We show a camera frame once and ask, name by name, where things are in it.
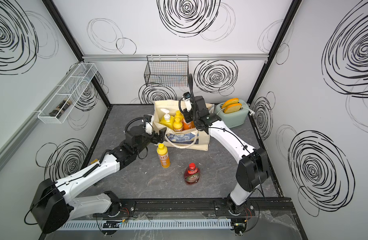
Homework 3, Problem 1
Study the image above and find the canvas starry night tote bag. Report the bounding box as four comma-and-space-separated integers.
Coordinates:
152, 100, 210, 151

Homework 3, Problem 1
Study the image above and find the black wire wall basket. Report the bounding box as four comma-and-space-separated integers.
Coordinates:
144, 55, 189, 87

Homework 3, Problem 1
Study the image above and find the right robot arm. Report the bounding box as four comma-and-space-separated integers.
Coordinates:
178, 92, 270, 216

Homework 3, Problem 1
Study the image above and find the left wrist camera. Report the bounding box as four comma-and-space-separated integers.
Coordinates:
143, 115, 154, 135

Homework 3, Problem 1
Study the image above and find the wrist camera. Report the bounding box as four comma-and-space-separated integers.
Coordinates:
143, 115, 154, 135
183, 92, 192, 113

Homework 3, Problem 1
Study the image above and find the orange bottle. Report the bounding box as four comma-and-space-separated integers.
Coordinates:
182, 119, 195, 130
156, 144, 170, 168
173, 118, 183, 132
174, 111, 183, 122

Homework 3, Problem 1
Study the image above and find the white toaster cable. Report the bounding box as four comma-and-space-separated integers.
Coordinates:
215, 106, 256, 118

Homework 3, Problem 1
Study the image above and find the dark item in shelf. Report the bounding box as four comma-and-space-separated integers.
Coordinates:
49, 100, 71, 119

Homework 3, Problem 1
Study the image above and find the toast slice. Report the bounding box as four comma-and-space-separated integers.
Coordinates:
223, 103, 242, 114
221, 98, 239, 109

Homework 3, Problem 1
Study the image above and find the grey slotted cable duct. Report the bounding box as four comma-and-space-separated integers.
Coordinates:
59, 219, 233, 231

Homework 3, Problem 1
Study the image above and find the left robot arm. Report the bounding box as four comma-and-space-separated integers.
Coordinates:
29, 124, 167, 235

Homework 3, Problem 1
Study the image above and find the yellow pump dish soap bottle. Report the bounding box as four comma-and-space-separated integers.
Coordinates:
159, 109, 175, 130

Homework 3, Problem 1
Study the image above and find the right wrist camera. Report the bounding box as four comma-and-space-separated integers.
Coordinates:
183, 92, 192, 113

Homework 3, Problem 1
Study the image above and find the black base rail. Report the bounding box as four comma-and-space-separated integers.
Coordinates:
93, 197, 293, 217

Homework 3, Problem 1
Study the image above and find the toast slice rear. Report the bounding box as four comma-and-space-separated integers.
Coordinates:
221, 98, 239, 109

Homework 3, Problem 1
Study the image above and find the mint green toaster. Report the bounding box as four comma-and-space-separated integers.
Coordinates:
214, 99, 250, 128

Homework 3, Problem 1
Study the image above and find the toast slice front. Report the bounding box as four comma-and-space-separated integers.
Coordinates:
223, 103, 242, 114

